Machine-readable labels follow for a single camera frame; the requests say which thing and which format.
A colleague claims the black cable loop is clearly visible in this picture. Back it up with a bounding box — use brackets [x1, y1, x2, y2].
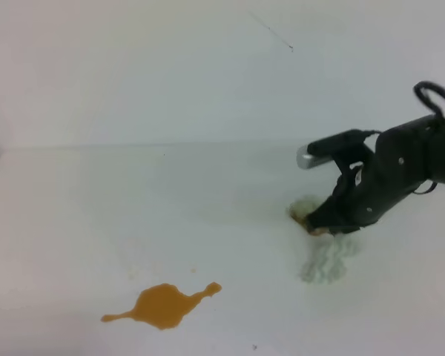
[413, 81, 445, 122]

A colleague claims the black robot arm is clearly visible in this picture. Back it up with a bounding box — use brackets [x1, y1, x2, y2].
[297, 116, 445, 234]

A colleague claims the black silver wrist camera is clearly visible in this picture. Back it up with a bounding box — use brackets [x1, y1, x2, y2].
[296, 129, 380, 170]

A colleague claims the brown coffee stain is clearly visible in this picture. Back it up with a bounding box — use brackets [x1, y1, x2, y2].
[101, 282, 222, 330]

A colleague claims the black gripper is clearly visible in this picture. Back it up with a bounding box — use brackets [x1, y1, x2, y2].
[306, 125, 436, 235]

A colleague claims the green white rag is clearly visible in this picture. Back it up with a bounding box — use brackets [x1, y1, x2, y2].
[288, 196, 361, 284]

